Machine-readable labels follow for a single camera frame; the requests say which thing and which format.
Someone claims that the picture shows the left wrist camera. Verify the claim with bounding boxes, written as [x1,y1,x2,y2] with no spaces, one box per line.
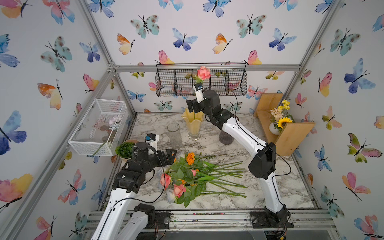
[145,134,160,155]

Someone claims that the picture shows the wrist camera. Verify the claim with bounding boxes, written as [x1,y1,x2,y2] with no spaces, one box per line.
[194,83,204,103]
[145,134,160,155]

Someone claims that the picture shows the black wire wall basket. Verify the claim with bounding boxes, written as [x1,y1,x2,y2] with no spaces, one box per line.
[155,63,248,97]

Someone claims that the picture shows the orange marigold flower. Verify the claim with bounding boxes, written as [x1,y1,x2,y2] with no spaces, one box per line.
[186,153,227,169]

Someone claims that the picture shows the pink rose lower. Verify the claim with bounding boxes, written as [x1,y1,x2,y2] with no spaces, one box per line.
[174,184,187,198]

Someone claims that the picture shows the white mesh wall box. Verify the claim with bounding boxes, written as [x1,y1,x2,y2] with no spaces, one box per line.
[68,99,128,157]

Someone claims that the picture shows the clear glass vase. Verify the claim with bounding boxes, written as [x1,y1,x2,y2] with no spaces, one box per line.
[167,123,183,149]

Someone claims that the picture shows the aluminium front rail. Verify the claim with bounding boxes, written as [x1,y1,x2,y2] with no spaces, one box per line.
[83,209,338,232]

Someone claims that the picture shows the green succulent in pink pot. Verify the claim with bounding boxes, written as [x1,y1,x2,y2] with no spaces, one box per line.
[115,140,138,161]

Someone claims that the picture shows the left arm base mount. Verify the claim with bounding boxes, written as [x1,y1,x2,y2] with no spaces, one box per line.
[134,204,171,230]

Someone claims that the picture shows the sunflower bouquet in white vase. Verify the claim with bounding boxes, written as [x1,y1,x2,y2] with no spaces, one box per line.
[269,100,295,135]

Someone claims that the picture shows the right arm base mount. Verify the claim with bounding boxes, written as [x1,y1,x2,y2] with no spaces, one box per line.
[250,206,294,229]

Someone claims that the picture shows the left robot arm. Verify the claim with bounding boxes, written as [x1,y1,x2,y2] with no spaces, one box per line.
[91,142,177,240]

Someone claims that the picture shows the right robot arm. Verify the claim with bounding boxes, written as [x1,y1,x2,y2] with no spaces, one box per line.
[186,84,288,217]

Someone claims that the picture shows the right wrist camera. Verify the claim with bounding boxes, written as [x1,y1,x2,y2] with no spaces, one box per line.
[194,83,204,103]

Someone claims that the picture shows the pink rose middle left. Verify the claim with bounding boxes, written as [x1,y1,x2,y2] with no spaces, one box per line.
[160,174,172,190]

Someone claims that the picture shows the pink rose tall stem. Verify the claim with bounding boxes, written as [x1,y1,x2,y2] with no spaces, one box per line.
[195,66,211,84]

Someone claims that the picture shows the wooden wall shelf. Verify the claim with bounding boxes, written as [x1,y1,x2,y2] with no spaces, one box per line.
[254,92,316,157]

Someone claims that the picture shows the white blue rose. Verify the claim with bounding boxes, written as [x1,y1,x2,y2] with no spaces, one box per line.
[167,189,177,204]

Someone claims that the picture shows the purple ribbed glass vase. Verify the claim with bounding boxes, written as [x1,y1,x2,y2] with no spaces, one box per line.
[219,130,234,145]

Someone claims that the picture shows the yellow ruffled glass vase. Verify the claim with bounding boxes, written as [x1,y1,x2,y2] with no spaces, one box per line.
[182,108,205,140]

